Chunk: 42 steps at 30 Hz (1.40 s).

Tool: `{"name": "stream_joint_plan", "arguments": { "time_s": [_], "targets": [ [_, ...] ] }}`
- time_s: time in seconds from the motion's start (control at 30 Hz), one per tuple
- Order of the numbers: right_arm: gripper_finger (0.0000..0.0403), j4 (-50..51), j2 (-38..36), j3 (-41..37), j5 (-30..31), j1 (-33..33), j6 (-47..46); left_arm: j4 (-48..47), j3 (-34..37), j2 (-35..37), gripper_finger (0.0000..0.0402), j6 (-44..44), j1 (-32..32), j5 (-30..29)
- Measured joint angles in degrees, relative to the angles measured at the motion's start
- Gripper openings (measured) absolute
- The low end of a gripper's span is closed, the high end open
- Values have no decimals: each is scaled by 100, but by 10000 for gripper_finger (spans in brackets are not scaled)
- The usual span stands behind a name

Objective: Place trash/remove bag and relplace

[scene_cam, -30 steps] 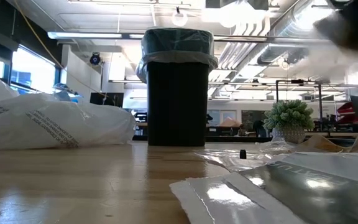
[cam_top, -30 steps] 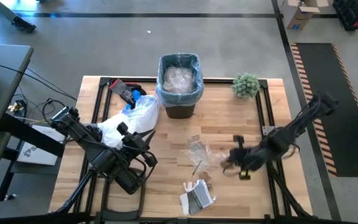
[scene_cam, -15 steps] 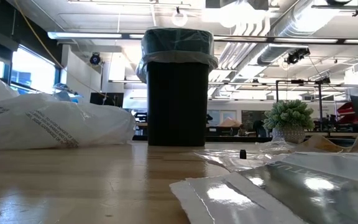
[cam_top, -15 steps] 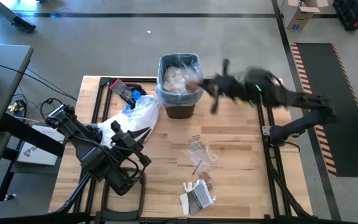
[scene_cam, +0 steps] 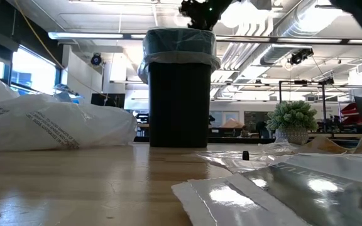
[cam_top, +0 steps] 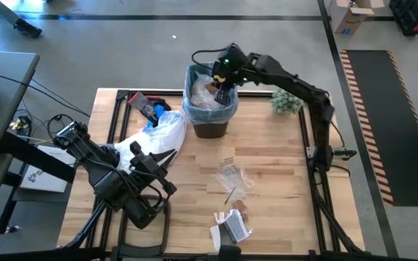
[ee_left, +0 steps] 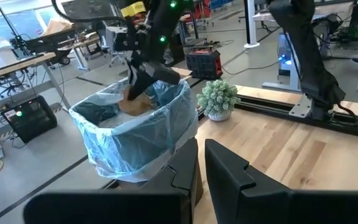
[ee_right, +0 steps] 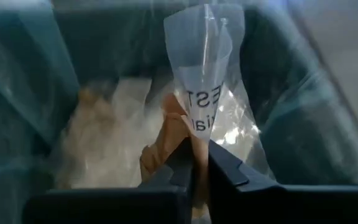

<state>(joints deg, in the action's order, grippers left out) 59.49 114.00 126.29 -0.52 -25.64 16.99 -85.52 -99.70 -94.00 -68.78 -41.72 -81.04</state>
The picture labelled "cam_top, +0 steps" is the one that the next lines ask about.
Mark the silver foil packaging sheets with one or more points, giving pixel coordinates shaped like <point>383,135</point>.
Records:
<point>230,228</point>

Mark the cardboard box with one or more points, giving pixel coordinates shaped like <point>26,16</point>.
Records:
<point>350,20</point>

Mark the black hazard striped floor mat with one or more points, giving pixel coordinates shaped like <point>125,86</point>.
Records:
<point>394,127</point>

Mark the thin dark stick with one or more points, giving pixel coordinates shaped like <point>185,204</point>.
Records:
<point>230,195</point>

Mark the clear plastic film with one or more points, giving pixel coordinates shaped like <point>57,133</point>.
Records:
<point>200,96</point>

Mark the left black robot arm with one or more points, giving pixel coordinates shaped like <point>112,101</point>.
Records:
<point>111,185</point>

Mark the black aluminium table frame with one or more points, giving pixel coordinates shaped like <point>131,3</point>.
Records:
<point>114,116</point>

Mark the grey desk leg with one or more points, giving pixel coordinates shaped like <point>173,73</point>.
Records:
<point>27,29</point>

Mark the large brown paper piece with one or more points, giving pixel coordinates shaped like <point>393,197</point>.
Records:
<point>210,88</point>

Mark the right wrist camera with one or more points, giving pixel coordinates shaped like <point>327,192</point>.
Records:
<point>234,57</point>

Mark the blue plastic object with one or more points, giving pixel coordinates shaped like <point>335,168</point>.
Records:
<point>158,110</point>

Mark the white printed plastic bag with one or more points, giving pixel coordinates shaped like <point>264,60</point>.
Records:
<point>158,137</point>

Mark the black desk leg frame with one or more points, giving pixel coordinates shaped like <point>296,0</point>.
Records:
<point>31,154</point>

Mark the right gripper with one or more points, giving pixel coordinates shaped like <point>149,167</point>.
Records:
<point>230,76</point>

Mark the small brown paper scrap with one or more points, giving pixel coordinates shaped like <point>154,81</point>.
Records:
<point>239,207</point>

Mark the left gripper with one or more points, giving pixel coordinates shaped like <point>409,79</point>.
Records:
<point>154,174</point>

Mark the white flat box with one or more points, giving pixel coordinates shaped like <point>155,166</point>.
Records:
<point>45,177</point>

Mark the potted green succulent plant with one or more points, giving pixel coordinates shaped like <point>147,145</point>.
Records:
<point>286,101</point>

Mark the black red toolbox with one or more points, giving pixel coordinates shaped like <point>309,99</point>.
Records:
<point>408,14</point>

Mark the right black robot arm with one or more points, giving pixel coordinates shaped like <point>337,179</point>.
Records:
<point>296,85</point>

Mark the black trash bin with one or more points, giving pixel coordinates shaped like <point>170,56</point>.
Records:
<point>210,130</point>

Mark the grey red work glove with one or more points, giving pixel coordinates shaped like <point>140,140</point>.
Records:
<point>142,103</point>

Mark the clear plastic wrapper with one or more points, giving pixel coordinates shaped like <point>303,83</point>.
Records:
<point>234,177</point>

